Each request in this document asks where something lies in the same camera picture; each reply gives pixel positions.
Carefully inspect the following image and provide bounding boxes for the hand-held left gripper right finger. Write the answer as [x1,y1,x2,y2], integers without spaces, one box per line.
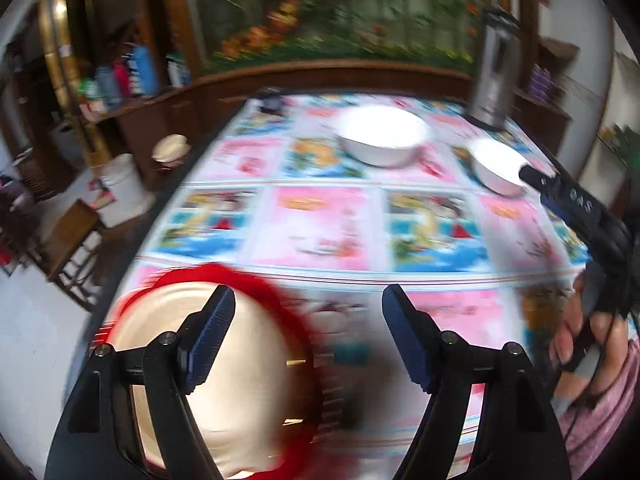
[381,284,571,480]

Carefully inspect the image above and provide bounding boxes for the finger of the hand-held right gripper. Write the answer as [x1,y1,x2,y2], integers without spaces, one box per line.
[519,162,609,257]

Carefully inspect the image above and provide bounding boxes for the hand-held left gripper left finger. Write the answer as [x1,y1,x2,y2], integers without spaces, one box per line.
[44,284,237,480]

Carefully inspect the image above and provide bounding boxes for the cream plastic bowl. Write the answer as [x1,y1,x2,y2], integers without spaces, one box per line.
[112,280,301,480]

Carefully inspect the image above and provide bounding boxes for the red glass plate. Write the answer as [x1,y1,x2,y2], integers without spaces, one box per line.
[97,264,323,480]

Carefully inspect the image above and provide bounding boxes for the small white bowl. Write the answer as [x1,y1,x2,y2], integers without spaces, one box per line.
[467,138,532,197]

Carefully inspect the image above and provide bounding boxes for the large white bowl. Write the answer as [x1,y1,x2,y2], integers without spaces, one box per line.
[331,106,432,169]

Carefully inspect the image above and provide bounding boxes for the person's right forearm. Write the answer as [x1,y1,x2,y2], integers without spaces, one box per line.
[557,340,640,480]

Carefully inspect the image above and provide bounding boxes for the person's right hand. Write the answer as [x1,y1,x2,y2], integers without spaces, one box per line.
[550,280,632,398]

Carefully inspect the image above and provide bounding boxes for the fruit print tablecloth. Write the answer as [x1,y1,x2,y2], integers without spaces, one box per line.
[100,92,596,461]

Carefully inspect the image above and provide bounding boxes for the steel thermos jug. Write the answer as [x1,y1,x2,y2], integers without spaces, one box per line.
[467,7,521,132]

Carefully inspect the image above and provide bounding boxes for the brown corner shelf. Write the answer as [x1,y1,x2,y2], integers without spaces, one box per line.
[540,37,581,68]

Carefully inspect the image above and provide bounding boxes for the white plastic bucket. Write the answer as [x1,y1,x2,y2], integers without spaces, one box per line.
[94,154,153,228]

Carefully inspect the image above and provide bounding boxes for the wooden chair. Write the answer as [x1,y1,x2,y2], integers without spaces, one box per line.
[44,199,106,311]

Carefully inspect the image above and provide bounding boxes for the black dining table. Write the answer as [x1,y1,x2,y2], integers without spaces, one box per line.
[95,87,601,480]

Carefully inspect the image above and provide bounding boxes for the small cream bowl stack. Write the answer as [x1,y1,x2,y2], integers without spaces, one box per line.
[151,134,192,163]

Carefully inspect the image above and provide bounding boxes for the wooden cabinet counter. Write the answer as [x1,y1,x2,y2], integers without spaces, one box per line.
[75,57,573,191]

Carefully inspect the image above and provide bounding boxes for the white spray bottle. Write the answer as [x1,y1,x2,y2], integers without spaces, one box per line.
[167,52,191,86]

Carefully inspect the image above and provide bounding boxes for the grey-blue thermos flask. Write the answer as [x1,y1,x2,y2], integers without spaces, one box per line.
[95,66,118,106]

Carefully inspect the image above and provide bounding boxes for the red thermos flask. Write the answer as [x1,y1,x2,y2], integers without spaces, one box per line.
[114,57,132,98]

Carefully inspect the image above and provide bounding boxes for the blue thermos flask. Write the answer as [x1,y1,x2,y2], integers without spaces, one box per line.
[131,45,157,96]

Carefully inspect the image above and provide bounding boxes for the glass flower display case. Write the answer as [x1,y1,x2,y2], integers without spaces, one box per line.
[185,0,506,73]

